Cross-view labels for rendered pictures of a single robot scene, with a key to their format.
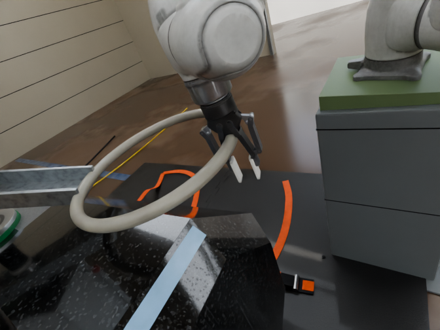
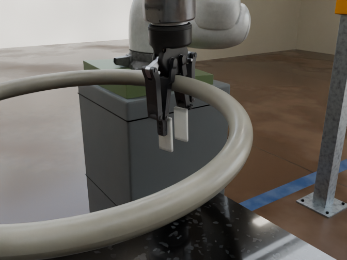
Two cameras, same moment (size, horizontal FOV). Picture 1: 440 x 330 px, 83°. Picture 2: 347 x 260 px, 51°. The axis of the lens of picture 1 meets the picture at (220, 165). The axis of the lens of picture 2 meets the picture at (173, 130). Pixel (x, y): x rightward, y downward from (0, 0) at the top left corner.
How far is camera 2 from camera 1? 0.71 m
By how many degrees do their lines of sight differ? 69
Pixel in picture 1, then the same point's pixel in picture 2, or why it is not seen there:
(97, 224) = (211, 176)
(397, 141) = (192, 120)
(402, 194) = not seen: hidden behind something
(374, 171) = (177, 160)
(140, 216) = (250, 137)
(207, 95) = (192, 10)
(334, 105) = (140, 91)
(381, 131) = not seen: hidden behind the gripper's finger
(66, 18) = not seen: outside the picture
